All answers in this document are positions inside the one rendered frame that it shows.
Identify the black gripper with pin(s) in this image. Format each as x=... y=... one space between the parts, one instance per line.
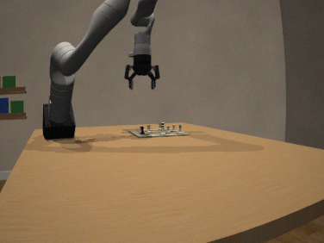
x=142 y=66

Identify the black and cream chessboard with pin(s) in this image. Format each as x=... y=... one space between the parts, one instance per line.
x=156 y=132

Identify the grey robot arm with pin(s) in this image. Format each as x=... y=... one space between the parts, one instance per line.
x=66 y=59

